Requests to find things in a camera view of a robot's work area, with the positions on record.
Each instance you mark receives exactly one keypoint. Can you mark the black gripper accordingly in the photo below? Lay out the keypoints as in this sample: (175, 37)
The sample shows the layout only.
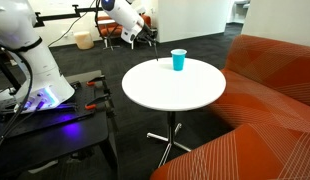
(145, 33)

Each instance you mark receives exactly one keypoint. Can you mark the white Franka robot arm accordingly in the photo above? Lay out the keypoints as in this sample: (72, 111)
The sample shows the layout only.
(28, 50)

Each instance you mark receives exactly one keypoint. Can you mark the blue plastic cup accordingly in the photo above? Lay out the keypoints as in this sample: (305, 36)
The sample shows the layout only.
(178, 61)

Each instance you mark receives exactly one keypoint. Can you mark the small orange lounge sofa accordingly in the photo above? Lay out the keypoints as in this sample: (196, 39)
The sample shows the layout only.
(110, 31)

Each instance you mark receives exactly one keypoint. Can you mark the small white side table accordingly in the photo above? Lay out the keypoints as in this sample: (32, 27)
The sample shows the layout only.
(106, 22)

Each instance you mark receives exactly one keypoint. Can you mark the beige round stool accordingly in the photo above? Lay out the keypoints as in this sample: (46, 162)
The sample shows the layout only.
(84, 40)

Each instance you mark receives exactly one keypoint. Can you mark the orange black spring clamp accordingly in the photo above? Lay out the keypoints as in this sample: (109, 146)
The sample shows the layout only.
(95, 81)
(98, 100)

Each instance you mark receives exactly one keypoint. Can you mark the orange patterned sofa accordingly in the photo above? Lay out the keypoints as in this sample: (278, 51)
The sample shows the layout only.
(261, 106)

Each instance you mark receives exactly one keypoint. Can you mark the black workbench table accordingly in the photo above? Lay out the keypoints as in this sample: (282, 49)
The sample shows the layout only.
(45, 146)

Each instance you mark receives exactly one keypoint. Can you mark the white floor object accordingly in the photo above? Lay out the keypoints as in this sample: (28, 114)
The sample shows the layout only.
(43, 166)

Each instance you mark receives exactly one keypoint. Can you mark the white round pedestal table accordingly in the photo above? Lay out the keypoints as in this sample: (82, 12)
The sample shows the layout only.
(175, 90)

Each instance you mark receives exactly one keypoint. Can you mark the white wall socket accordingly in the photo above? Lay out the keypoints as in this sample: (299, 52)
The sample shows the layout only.
(68, 33)

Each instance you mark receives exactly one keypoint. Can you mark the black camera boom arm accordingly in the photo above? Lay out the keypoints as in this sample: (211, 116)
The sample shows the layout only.
(61, 16)

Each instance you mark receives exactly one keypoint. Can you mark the black stand post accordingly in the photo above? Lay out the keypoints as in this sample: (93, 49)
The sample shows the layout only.
(6, 75)

